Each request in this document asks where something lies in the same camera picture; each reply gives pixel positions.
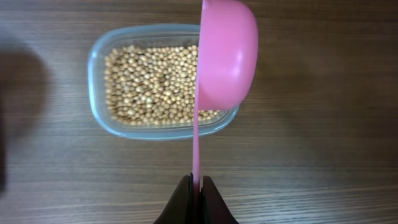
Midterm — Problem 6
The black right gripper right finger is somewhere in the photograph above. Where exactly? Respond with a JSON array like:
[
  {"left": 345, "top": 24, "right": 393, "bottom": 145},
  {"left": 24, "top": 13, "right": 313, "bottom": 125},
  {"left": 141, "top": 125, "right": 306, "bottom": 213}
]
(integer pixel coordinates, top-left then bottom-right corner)
[{"left": 199, "top": 175, "right": 238, "bottom": 224}]

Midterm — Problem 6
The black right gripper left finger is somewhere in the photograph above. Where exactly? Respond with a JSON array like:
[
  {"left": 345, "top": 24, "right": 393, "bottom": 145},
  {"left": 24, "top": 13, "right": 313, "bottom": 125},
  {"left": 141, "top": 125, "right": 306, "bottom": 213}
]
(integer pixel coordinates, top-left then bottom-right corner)
[{"left": 154, "top": 174, "right": 193, "bottom": 224}]

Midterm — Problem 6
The pink measuring scoop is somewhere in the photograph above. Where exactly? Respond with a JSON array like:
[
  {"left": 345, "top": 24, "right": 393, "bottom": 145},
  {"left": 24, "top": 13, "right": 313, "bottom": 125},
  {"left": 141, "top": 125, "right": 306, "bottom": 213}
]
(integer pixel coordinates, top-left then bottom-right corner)
[{"left": 192, "top": 0, "right": 259, "bottom": 192}]

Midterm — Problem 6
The soybeans pile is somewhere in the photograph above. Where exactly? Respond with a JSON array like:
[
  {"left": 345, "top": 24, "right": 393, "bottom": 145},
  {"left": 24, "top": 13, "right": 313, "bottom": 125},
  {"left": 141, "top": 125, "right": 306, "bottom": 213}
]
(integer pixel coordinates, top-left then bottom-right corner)
[{"left": 103, "top": 44, "right": 221, "bottom": 127}]

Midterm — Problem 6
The clear plastic container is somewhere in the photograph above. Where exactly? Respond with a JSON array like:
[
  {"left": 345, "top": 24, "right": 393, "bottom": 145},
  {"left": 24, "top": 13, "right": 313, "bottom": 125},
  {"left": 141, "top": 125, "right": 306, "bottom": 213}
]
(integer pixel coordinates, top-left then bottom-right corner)
[{"left": 87, "top": 24, "right": 241, "bottom": 141}]

